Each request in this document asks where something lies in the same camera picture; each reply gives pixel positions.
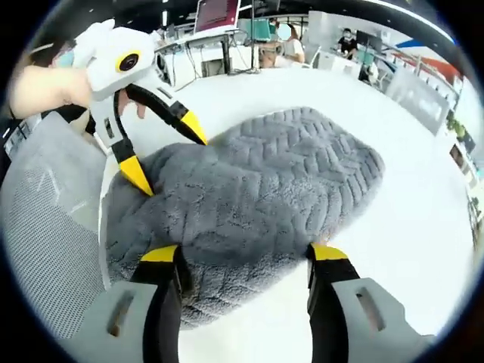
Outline white laptop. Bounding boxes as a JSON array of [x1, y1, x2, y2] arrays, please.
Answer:
[[194, 0, 242, 35]]

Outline grey towel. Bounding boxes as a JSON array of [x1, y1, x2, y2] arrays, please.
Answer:
[[100, 107, 386, 330]]

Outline black laptop stand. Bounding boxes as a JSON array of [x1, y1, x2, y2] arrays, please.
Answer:
[[219, 32, 232, 75]]

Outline green leafy plant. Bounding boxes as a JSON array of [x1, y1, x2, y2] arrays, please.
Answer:
[[445, 113, 468, 139]]

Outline person's left hand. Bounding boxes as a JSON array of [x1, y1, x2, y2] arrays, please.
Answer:
[[10, 66, 147, 119]]

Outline person's head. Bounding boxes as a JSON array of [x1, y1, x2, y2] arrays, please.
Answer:
[[28, 37, 82, 71]]

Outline grey mesh office chair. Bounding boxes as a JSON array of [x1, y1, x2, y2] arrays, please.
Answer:
[[0, 113, 111, 338]]

